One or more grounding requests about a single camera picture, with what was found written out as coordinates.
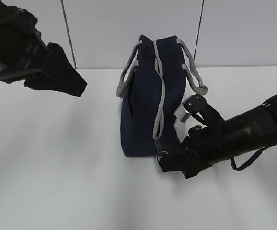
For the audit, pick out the navy and white lunch bag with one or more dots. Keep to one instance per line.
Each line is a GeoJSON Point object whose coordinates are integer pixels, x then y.
{"type": "Point", "coordinates": [151, 87]}

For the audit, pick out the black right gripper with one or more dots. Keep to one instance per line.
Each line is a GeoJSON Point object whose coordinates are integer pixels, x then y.
{"type": "Point", "coordinates": [201, 149]}

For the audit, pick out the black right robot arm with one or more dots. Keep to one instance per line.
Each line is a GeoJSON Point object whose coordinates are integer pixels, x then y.
{"type": "Point", "coordinates": [241, 139]}

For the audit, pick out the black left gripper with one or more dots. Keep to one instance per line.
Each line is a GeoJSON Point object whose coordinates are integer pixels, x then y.
{"type": "Point", "coordinates": [25, 57]}

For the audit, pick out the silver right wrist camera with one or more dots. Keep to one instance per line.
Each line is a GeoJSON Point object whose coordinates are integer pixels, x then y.
{"type": "Point", "coordinates": [196, 106]}

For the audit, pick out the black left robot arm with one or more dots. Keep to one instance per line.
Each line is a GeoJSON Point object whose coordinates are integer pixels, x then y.
{"type": "Point", "coordinates": [25, 57]}

